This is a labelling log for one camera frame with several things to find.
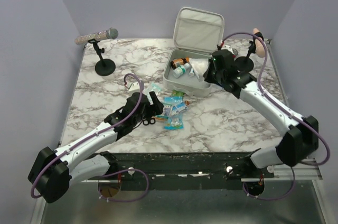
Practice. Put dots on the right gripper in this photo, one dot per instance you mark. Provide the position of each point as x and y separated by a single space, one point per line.
207 75

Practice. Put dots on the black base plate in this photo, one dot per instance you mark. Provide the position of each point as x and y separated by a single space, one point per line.
185 171

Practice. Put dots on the left black mic stand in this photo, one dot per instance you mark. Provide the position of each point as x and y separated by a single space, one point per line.
104 67

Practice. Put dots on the white green medicine bottle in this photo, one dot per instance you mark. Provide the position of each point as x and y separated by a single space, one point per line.
181 70

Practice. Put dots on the amber medicine bottle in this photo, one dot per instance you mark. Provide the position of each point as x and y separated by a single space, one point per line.
178 62

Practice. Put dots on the blue white wipes packet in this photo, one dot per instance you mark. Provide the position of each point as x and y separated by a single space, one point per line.
178 108

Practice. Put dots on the black handled scissors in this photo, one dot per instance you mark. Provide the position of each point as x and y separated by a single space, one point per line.
149 121

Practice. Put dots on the beige wooden microphone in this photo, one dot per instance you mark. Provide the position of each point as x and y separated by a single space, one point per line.
259 50

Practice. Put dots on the glitter microphone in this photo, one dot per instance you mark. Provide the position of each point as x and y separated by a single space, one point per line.
111 33

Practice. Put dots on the grey medicine kit case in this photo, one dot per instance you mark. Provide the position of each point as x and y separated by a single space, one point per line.
196 35

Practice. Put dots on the cotton swab bag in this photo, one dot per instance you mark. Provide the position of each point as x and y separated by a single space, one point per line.
173 123

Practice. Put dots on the light blue sachet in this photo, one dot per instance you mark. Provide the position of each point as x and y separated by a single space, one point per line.
173 100

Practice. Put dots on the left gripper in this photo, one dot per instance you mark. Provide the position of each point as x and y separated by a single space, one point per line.
154 109

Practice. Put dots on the white gauze pad pack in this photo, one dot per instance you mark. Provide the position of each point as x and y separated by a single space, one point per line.
200 67

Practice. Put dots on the right black mic stand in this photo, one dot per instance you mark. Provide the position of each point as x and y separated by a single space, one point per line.
245 63

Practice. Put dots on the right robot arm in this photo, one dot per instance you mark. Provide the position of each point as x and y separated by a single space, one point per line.
299 134

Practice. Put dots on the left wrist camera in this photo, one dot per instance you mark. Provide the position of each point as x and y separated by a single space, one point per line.
134 87

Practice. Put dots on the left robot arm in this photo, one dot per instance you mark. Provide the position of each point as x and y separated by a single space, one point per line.
53 171

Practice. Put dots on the black mic stand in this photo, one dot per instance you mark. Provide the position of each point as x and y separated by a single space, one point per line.
104 67
245 63

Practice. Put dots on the green medicine box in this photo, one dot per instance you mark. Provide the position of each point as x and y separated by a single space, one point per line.
176 93

